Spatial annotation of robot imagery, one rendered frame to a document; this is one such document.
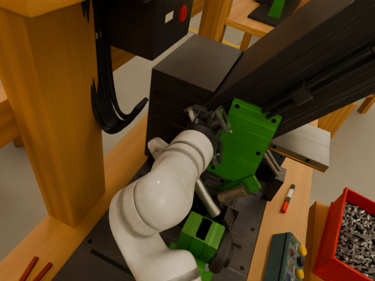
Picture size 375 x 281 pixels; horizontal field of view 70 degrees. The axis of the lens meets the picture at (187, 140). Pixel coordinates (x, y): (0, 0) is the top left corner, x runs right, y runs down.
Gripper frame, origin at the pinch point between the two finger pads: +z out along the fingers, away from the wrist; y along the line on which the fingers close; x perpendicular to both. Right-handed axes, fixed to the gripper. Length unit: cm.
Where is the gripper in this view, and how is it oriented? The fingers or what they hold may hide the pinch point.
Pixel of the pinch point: (213, 123)
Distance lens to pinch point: 60.7
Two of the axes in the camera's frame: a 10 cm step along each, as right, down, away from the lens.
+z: 3.4, -3.8, 8.6
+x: -8.4, 2.9, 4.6
